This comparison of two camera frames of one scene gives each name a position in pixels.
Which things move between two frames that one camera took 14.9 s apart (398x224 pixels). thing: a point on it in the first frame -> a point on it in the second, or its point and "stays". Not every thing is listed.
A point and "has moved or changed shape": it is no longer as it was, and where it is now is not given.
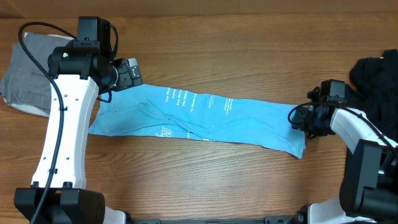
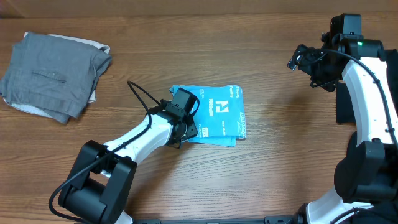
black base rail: x=298 y=218 stays
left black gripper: x=126 y=80 -> x=191 y=130
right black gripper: x=298 y=123 -> x=329 y=83
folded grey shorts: x=25 y=83 stays
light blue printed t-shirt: x=165 y=112 has moved or changed shape
